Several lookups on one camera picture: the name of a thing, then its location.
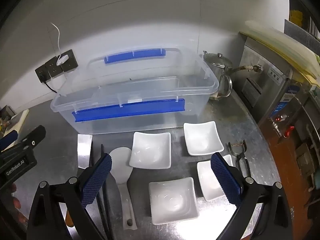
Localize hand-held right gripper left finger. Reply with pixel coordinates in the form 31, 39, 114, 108
26, 153, 113, 240

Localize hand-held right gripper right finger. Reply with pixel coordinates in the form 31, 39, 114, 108
210, 152, 293, 240

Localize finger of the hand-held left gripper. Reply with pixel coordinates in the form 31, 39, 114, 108
0, 129, 18, 152
10, 125, 47, 153

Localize white square dish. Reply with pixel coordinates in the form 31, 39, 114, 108
149, 177, 200, 225
183, 121, 224, 156
129, 131, 172, 169
197, 154, 234, 202

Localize clear storage box blue handles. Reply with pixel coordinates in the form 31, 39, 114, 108
51, 46, 220, 135

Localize person's left hand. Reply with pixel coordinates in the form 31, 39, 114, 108
7, 182, 29, 224

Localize white board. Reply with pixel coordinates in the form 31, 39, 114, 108
4, 109, 30, 133

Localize metal peeler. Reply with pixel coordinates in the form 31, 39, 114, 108
228, 141, 251, 178

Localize black chopstick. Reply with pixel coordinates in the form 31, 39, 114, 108
101, 180, 112, 240
96, 144, 107, 240

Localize white rice paddle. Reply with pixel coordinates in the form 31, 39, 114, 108
109, 146, 137, 230

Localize stainless steel appliance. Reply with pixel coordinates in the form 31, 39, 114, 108
239, 31, 320, 135

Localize metal tap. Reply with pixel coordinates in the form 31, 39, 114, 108
231, 65, 264, 73

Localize steel kettle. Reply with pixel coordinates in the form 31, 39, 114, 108
202, 51, 233, 99

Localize stack of pale boards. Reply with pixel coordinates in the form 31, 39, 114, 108
244, 20, 320, 79

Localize grey board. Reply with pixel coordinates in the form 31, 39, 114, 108
284, 19, 320, 42

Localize black power cable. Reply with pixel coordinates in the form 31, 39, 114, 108
42, 79, 57, 93

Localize dark wall socket panel row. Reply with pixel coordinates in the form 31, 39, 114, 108
35, 49, 78, 83

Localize white plug with cable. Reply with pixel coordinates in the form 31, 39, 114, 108
51, 22, 70, 67

